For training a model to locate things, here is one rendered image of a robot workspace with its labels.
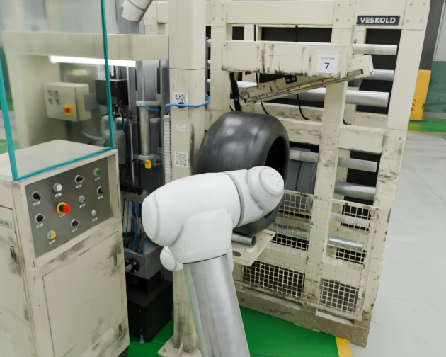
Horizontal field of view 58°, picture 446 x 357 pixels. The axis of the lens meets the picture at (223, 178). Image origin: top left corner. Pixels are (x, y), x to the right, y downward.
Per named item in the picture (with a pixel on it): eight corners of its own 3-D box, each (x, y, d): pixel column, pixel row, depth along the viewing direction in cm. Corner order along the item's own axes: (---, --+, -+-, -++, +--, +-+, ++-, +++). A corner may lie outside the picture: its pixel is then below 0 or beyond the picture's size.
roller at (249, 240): (187, 230, 200) (188, 221, 199) (192, 228, 204) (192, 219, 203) (252, 246, 186) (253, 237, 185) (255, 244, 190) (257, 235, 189)
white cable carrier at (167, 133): (165, 203, 213) (163, 115, 197) (170, 200, 217) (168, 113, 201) (172, 205, 211) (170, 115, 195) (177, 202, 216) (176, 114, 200)
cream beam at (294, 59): (219, 71, 204) (220, 40, 199) (239, 68, 225) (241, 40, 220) (340, 79, 179) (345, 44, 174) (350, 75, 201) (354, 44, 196)
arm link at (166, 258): (173, 234, 150) (197, 260, 150) (149, 258, 138) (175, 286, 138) (188, 221, 144) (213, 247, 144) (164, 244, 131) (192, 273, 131)
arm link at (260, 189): (249, 178, 107) (204, 187, 100) (284, 149, 92) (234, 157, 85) (265, 225, 103) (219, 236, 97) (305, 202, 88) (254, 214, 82)
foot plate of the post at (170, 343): (157, 353, 239) (157, 348, 238) (180, 326, 262) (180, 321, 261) (196, 370, 228) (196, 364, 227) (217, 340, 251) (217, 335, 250)
